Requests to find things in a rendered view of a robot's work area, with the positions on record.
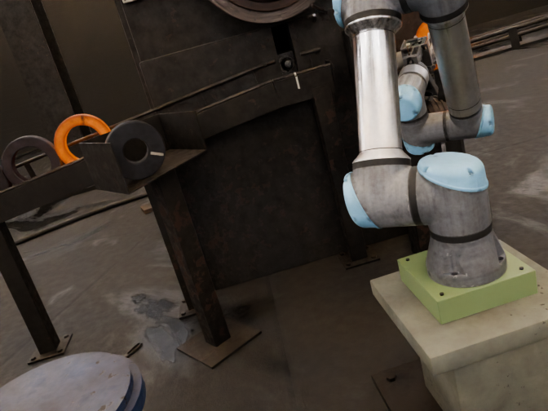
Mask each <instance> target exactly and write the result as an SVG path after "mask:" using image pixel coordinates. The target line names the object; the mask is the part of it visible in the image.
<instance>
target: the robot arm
mask: <svg viewBox="0 0 548 411"><path fill-rule="evenodd" d="M468 6H469V2H468V0H333V9H334V16H335V19H336V21H337V23H338V25H339V26H340V27H341V28H343V29H344V31H345V34H346V35H347V36H348V37H350V38H351V39H352V42H353V55H354V69H355V84H356V111H357V124H358V138H359V152H360V153H359V155H358V157H357V158H356V159H355V160H354V161H353V162H352V169H353V172H349V173H348V174H346V175H345V177H344V180H343V181H344V183H343V194H344V199H345V202H346V206H347V210H348V212H349V215H350V216H351V218H352V220H353V221H354V222H355V223H356V224H357V225H358V226H360V227H362V228H378V229H380V228H392V227H407V226H420V225H428V227H429V232H430V237H431V238H430V242H429V246H428V251H427V256H426V270H427V274H428V276H429V277H430V278H431V279H432V280H433V281H434V282H436V283H438V284H440V285H444V286H448V287H453V288H470V287H477V286H481V285H487V284H489V283H491V282H493V281H495V280H497V279H499V278H500V277H501V276H503V275H504V273H505V272H506V269H507V260H506V253H505V251H504V249H503V248H502V245H501V243H500V241H499V240H498V239H497V236H496V234H495V232H494V230H493V223H492V215H491V209H490V203H489V196H488V180H487V178H486V174H485V169H484V164H483V163H482V161H481V160H480V159H478V158H477V157H474V156H472V155H470V154H466V153H462V152H438V153H435V154H434V155H427V156H425V157H423V158H422V159H420V161H419V162H418V165H417V166H411V158H410V157H409V156H408V155H407V154H406V153H405V152H404V151H403V149H402V140H403V142H404V146H405V148H406V150H407V151H408V152H409V153H411V154H413V155H422V154H424V153H425V152H430V151H431V150H432V149H433V148H434V147H435V143H441V142H448V141H453V140H460V139H472V138H475V139H477V138H480V137H485V136H489V135H492V134H493V132H494V115H493V107H492V106H491V105H490V104H486V105H484V104H482V103H481V98H480V89H479V85H478V81H477V76H476V71H475V63H474V59H473V54H472V49H471V41H470V37H469V32H468V28H467V23H466V15H465V11H466V10H467V8H468ZM414 11H418V12H419V15H420V18H421V21H422V22H423V23H425V24H427V26H428V29H429V33H428V39H427V36H425V37H421V38H417V36H416V35H415V36H414V38H412V39H408V40H407V41H405V40H404V41H403V44H402V46H401V48H400V51H401V55H402V58H403V62H404V66H403V68H402V69H401V71H400V74H399V77H398V73H397V60H396V33H397V32H398V30H399V29H400V28H401V27H402V15H404V14H408V13H411V12H414ZM436 65H437V66H438V70H439V73H440V79H441V82H442V86H443V90H444V96H445V99H446V103H447V106H448V110H447V111H443V112H437V113H428V111H427V107H426V103H425V99H424V97H428V96H435V95H438V90H439V88H438V86H437V85H436V84H435V81H434V79H433V78H432V76H431V75H430V73H429V72H430V71H432V70H433V69H435V66H436Z"/></svg>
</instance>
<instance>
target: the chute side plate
mask: <svg viewBox="0 0 548 411"><path fill-rule="evenodd" d="M295 77H298V83H299V87H300V89H298V85H297V82H296V78H295ZM327 84H329V87H330V90H331V93H334V92H335V88H334V81H333V77H332V73H331V69H330V66H329V67H326V68H321V69H317V70H315V71H311V72H309V73H303V74H300V75H297V76H294V77H289V78H286V79H283V80H280V81H277V82H274V85H275V88H276V90H275V88H274V86H273V84H272V83H270V84H267V85H266V86H262V87H260V88H258V89H256V90H253V91H251V92H248V93H246V94H243V95H240V96H238V97H236V98H234V99H230V100H229V101H226V102H224V103H222V104H219V105H216V106H214V107H213V108H209V109H207V110H205V111H202V112H200V113H197V118H198V121H199V124H200V127H201V131H202V134H203V137H204V139H206V138H209V137H211V136H213V135H216V134H218V133H220V132H223V131H225V130H228V129H230V128H233V127H234V126H238V125H240V124H242V123H244V122H247V121H250V120H252V119H255V118H256V117H260V116H262V115H264V114H266V113H269V112H271V111H274V110H276V109H279V108H282V107H285V106H288V105H291V104H296V103H299V102H302V101H305V100H308V99H313V98H314V96H313V93H312V89H313V88H316V87H319V86H324V85H327ZM92 185H94V182H93V180H92V178H91V174H90V171H89V170H88V167H87V165H86V162H85V160H84V161H80V162H78V163H76V164H74V165H71V166H69V167H66V168H64V169H62V170H58V171H56V172H55V173H52V174H50V175H47V176H44V177H42V178H40V179H37V180H34V181H33V182H30V183H27V184H25V185H23V186H20V187H18V188H15V189H13V190H10V191H9V192H5V193H3V194H1V195H0V223H3V222H5V221H7V220H9V219H13V218H14V217H17V216H19V215H21V214H24V213H27V212H29V211H31V210H34V209H37V208H38V207H41V206H44V205H46V204H48V203H51V202H53V201H56V200H59V199H60V198H62V197H66V196H68V195H70V194H72V193H75V192H78V191H80V190H82V189H84V188H88V187H90V186H92Z"/></svg>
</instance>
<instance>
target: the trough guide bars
mask: <svg viewBox="0 0 548 411"><path fill-rule="evenodd" d="M546 20H547V21H546ZM543 21H544V22H543ZM538 23H539V24H538ZM530 25H531V26H530ZM547 28H548V13H546V14H544V15H540V16H536V17H533V18H531V19H528V20H523V21H520V22H518V23H515V24H510V25H507V26H505V27H502V28H499V29H494V30H492V31H489V32H487V33H482V34H479V35H476V36H474V37H470V41H471V43H472V44H471V49H472V50H476V49H479V48H481V47H485V46H490V45H492V44H495V43H499V42H503V41H506V40H509V39H510V43H511V46H512V50H515V49H519V48H521V47H520V42H521V41H522V37H521V36H523V35H525V34H528V33H533V32H536V31H539V30H542V29H547ZM498 35H499V36H498ZM495 36H496V37H495ZM482 40H483V41H482Z"/></svg>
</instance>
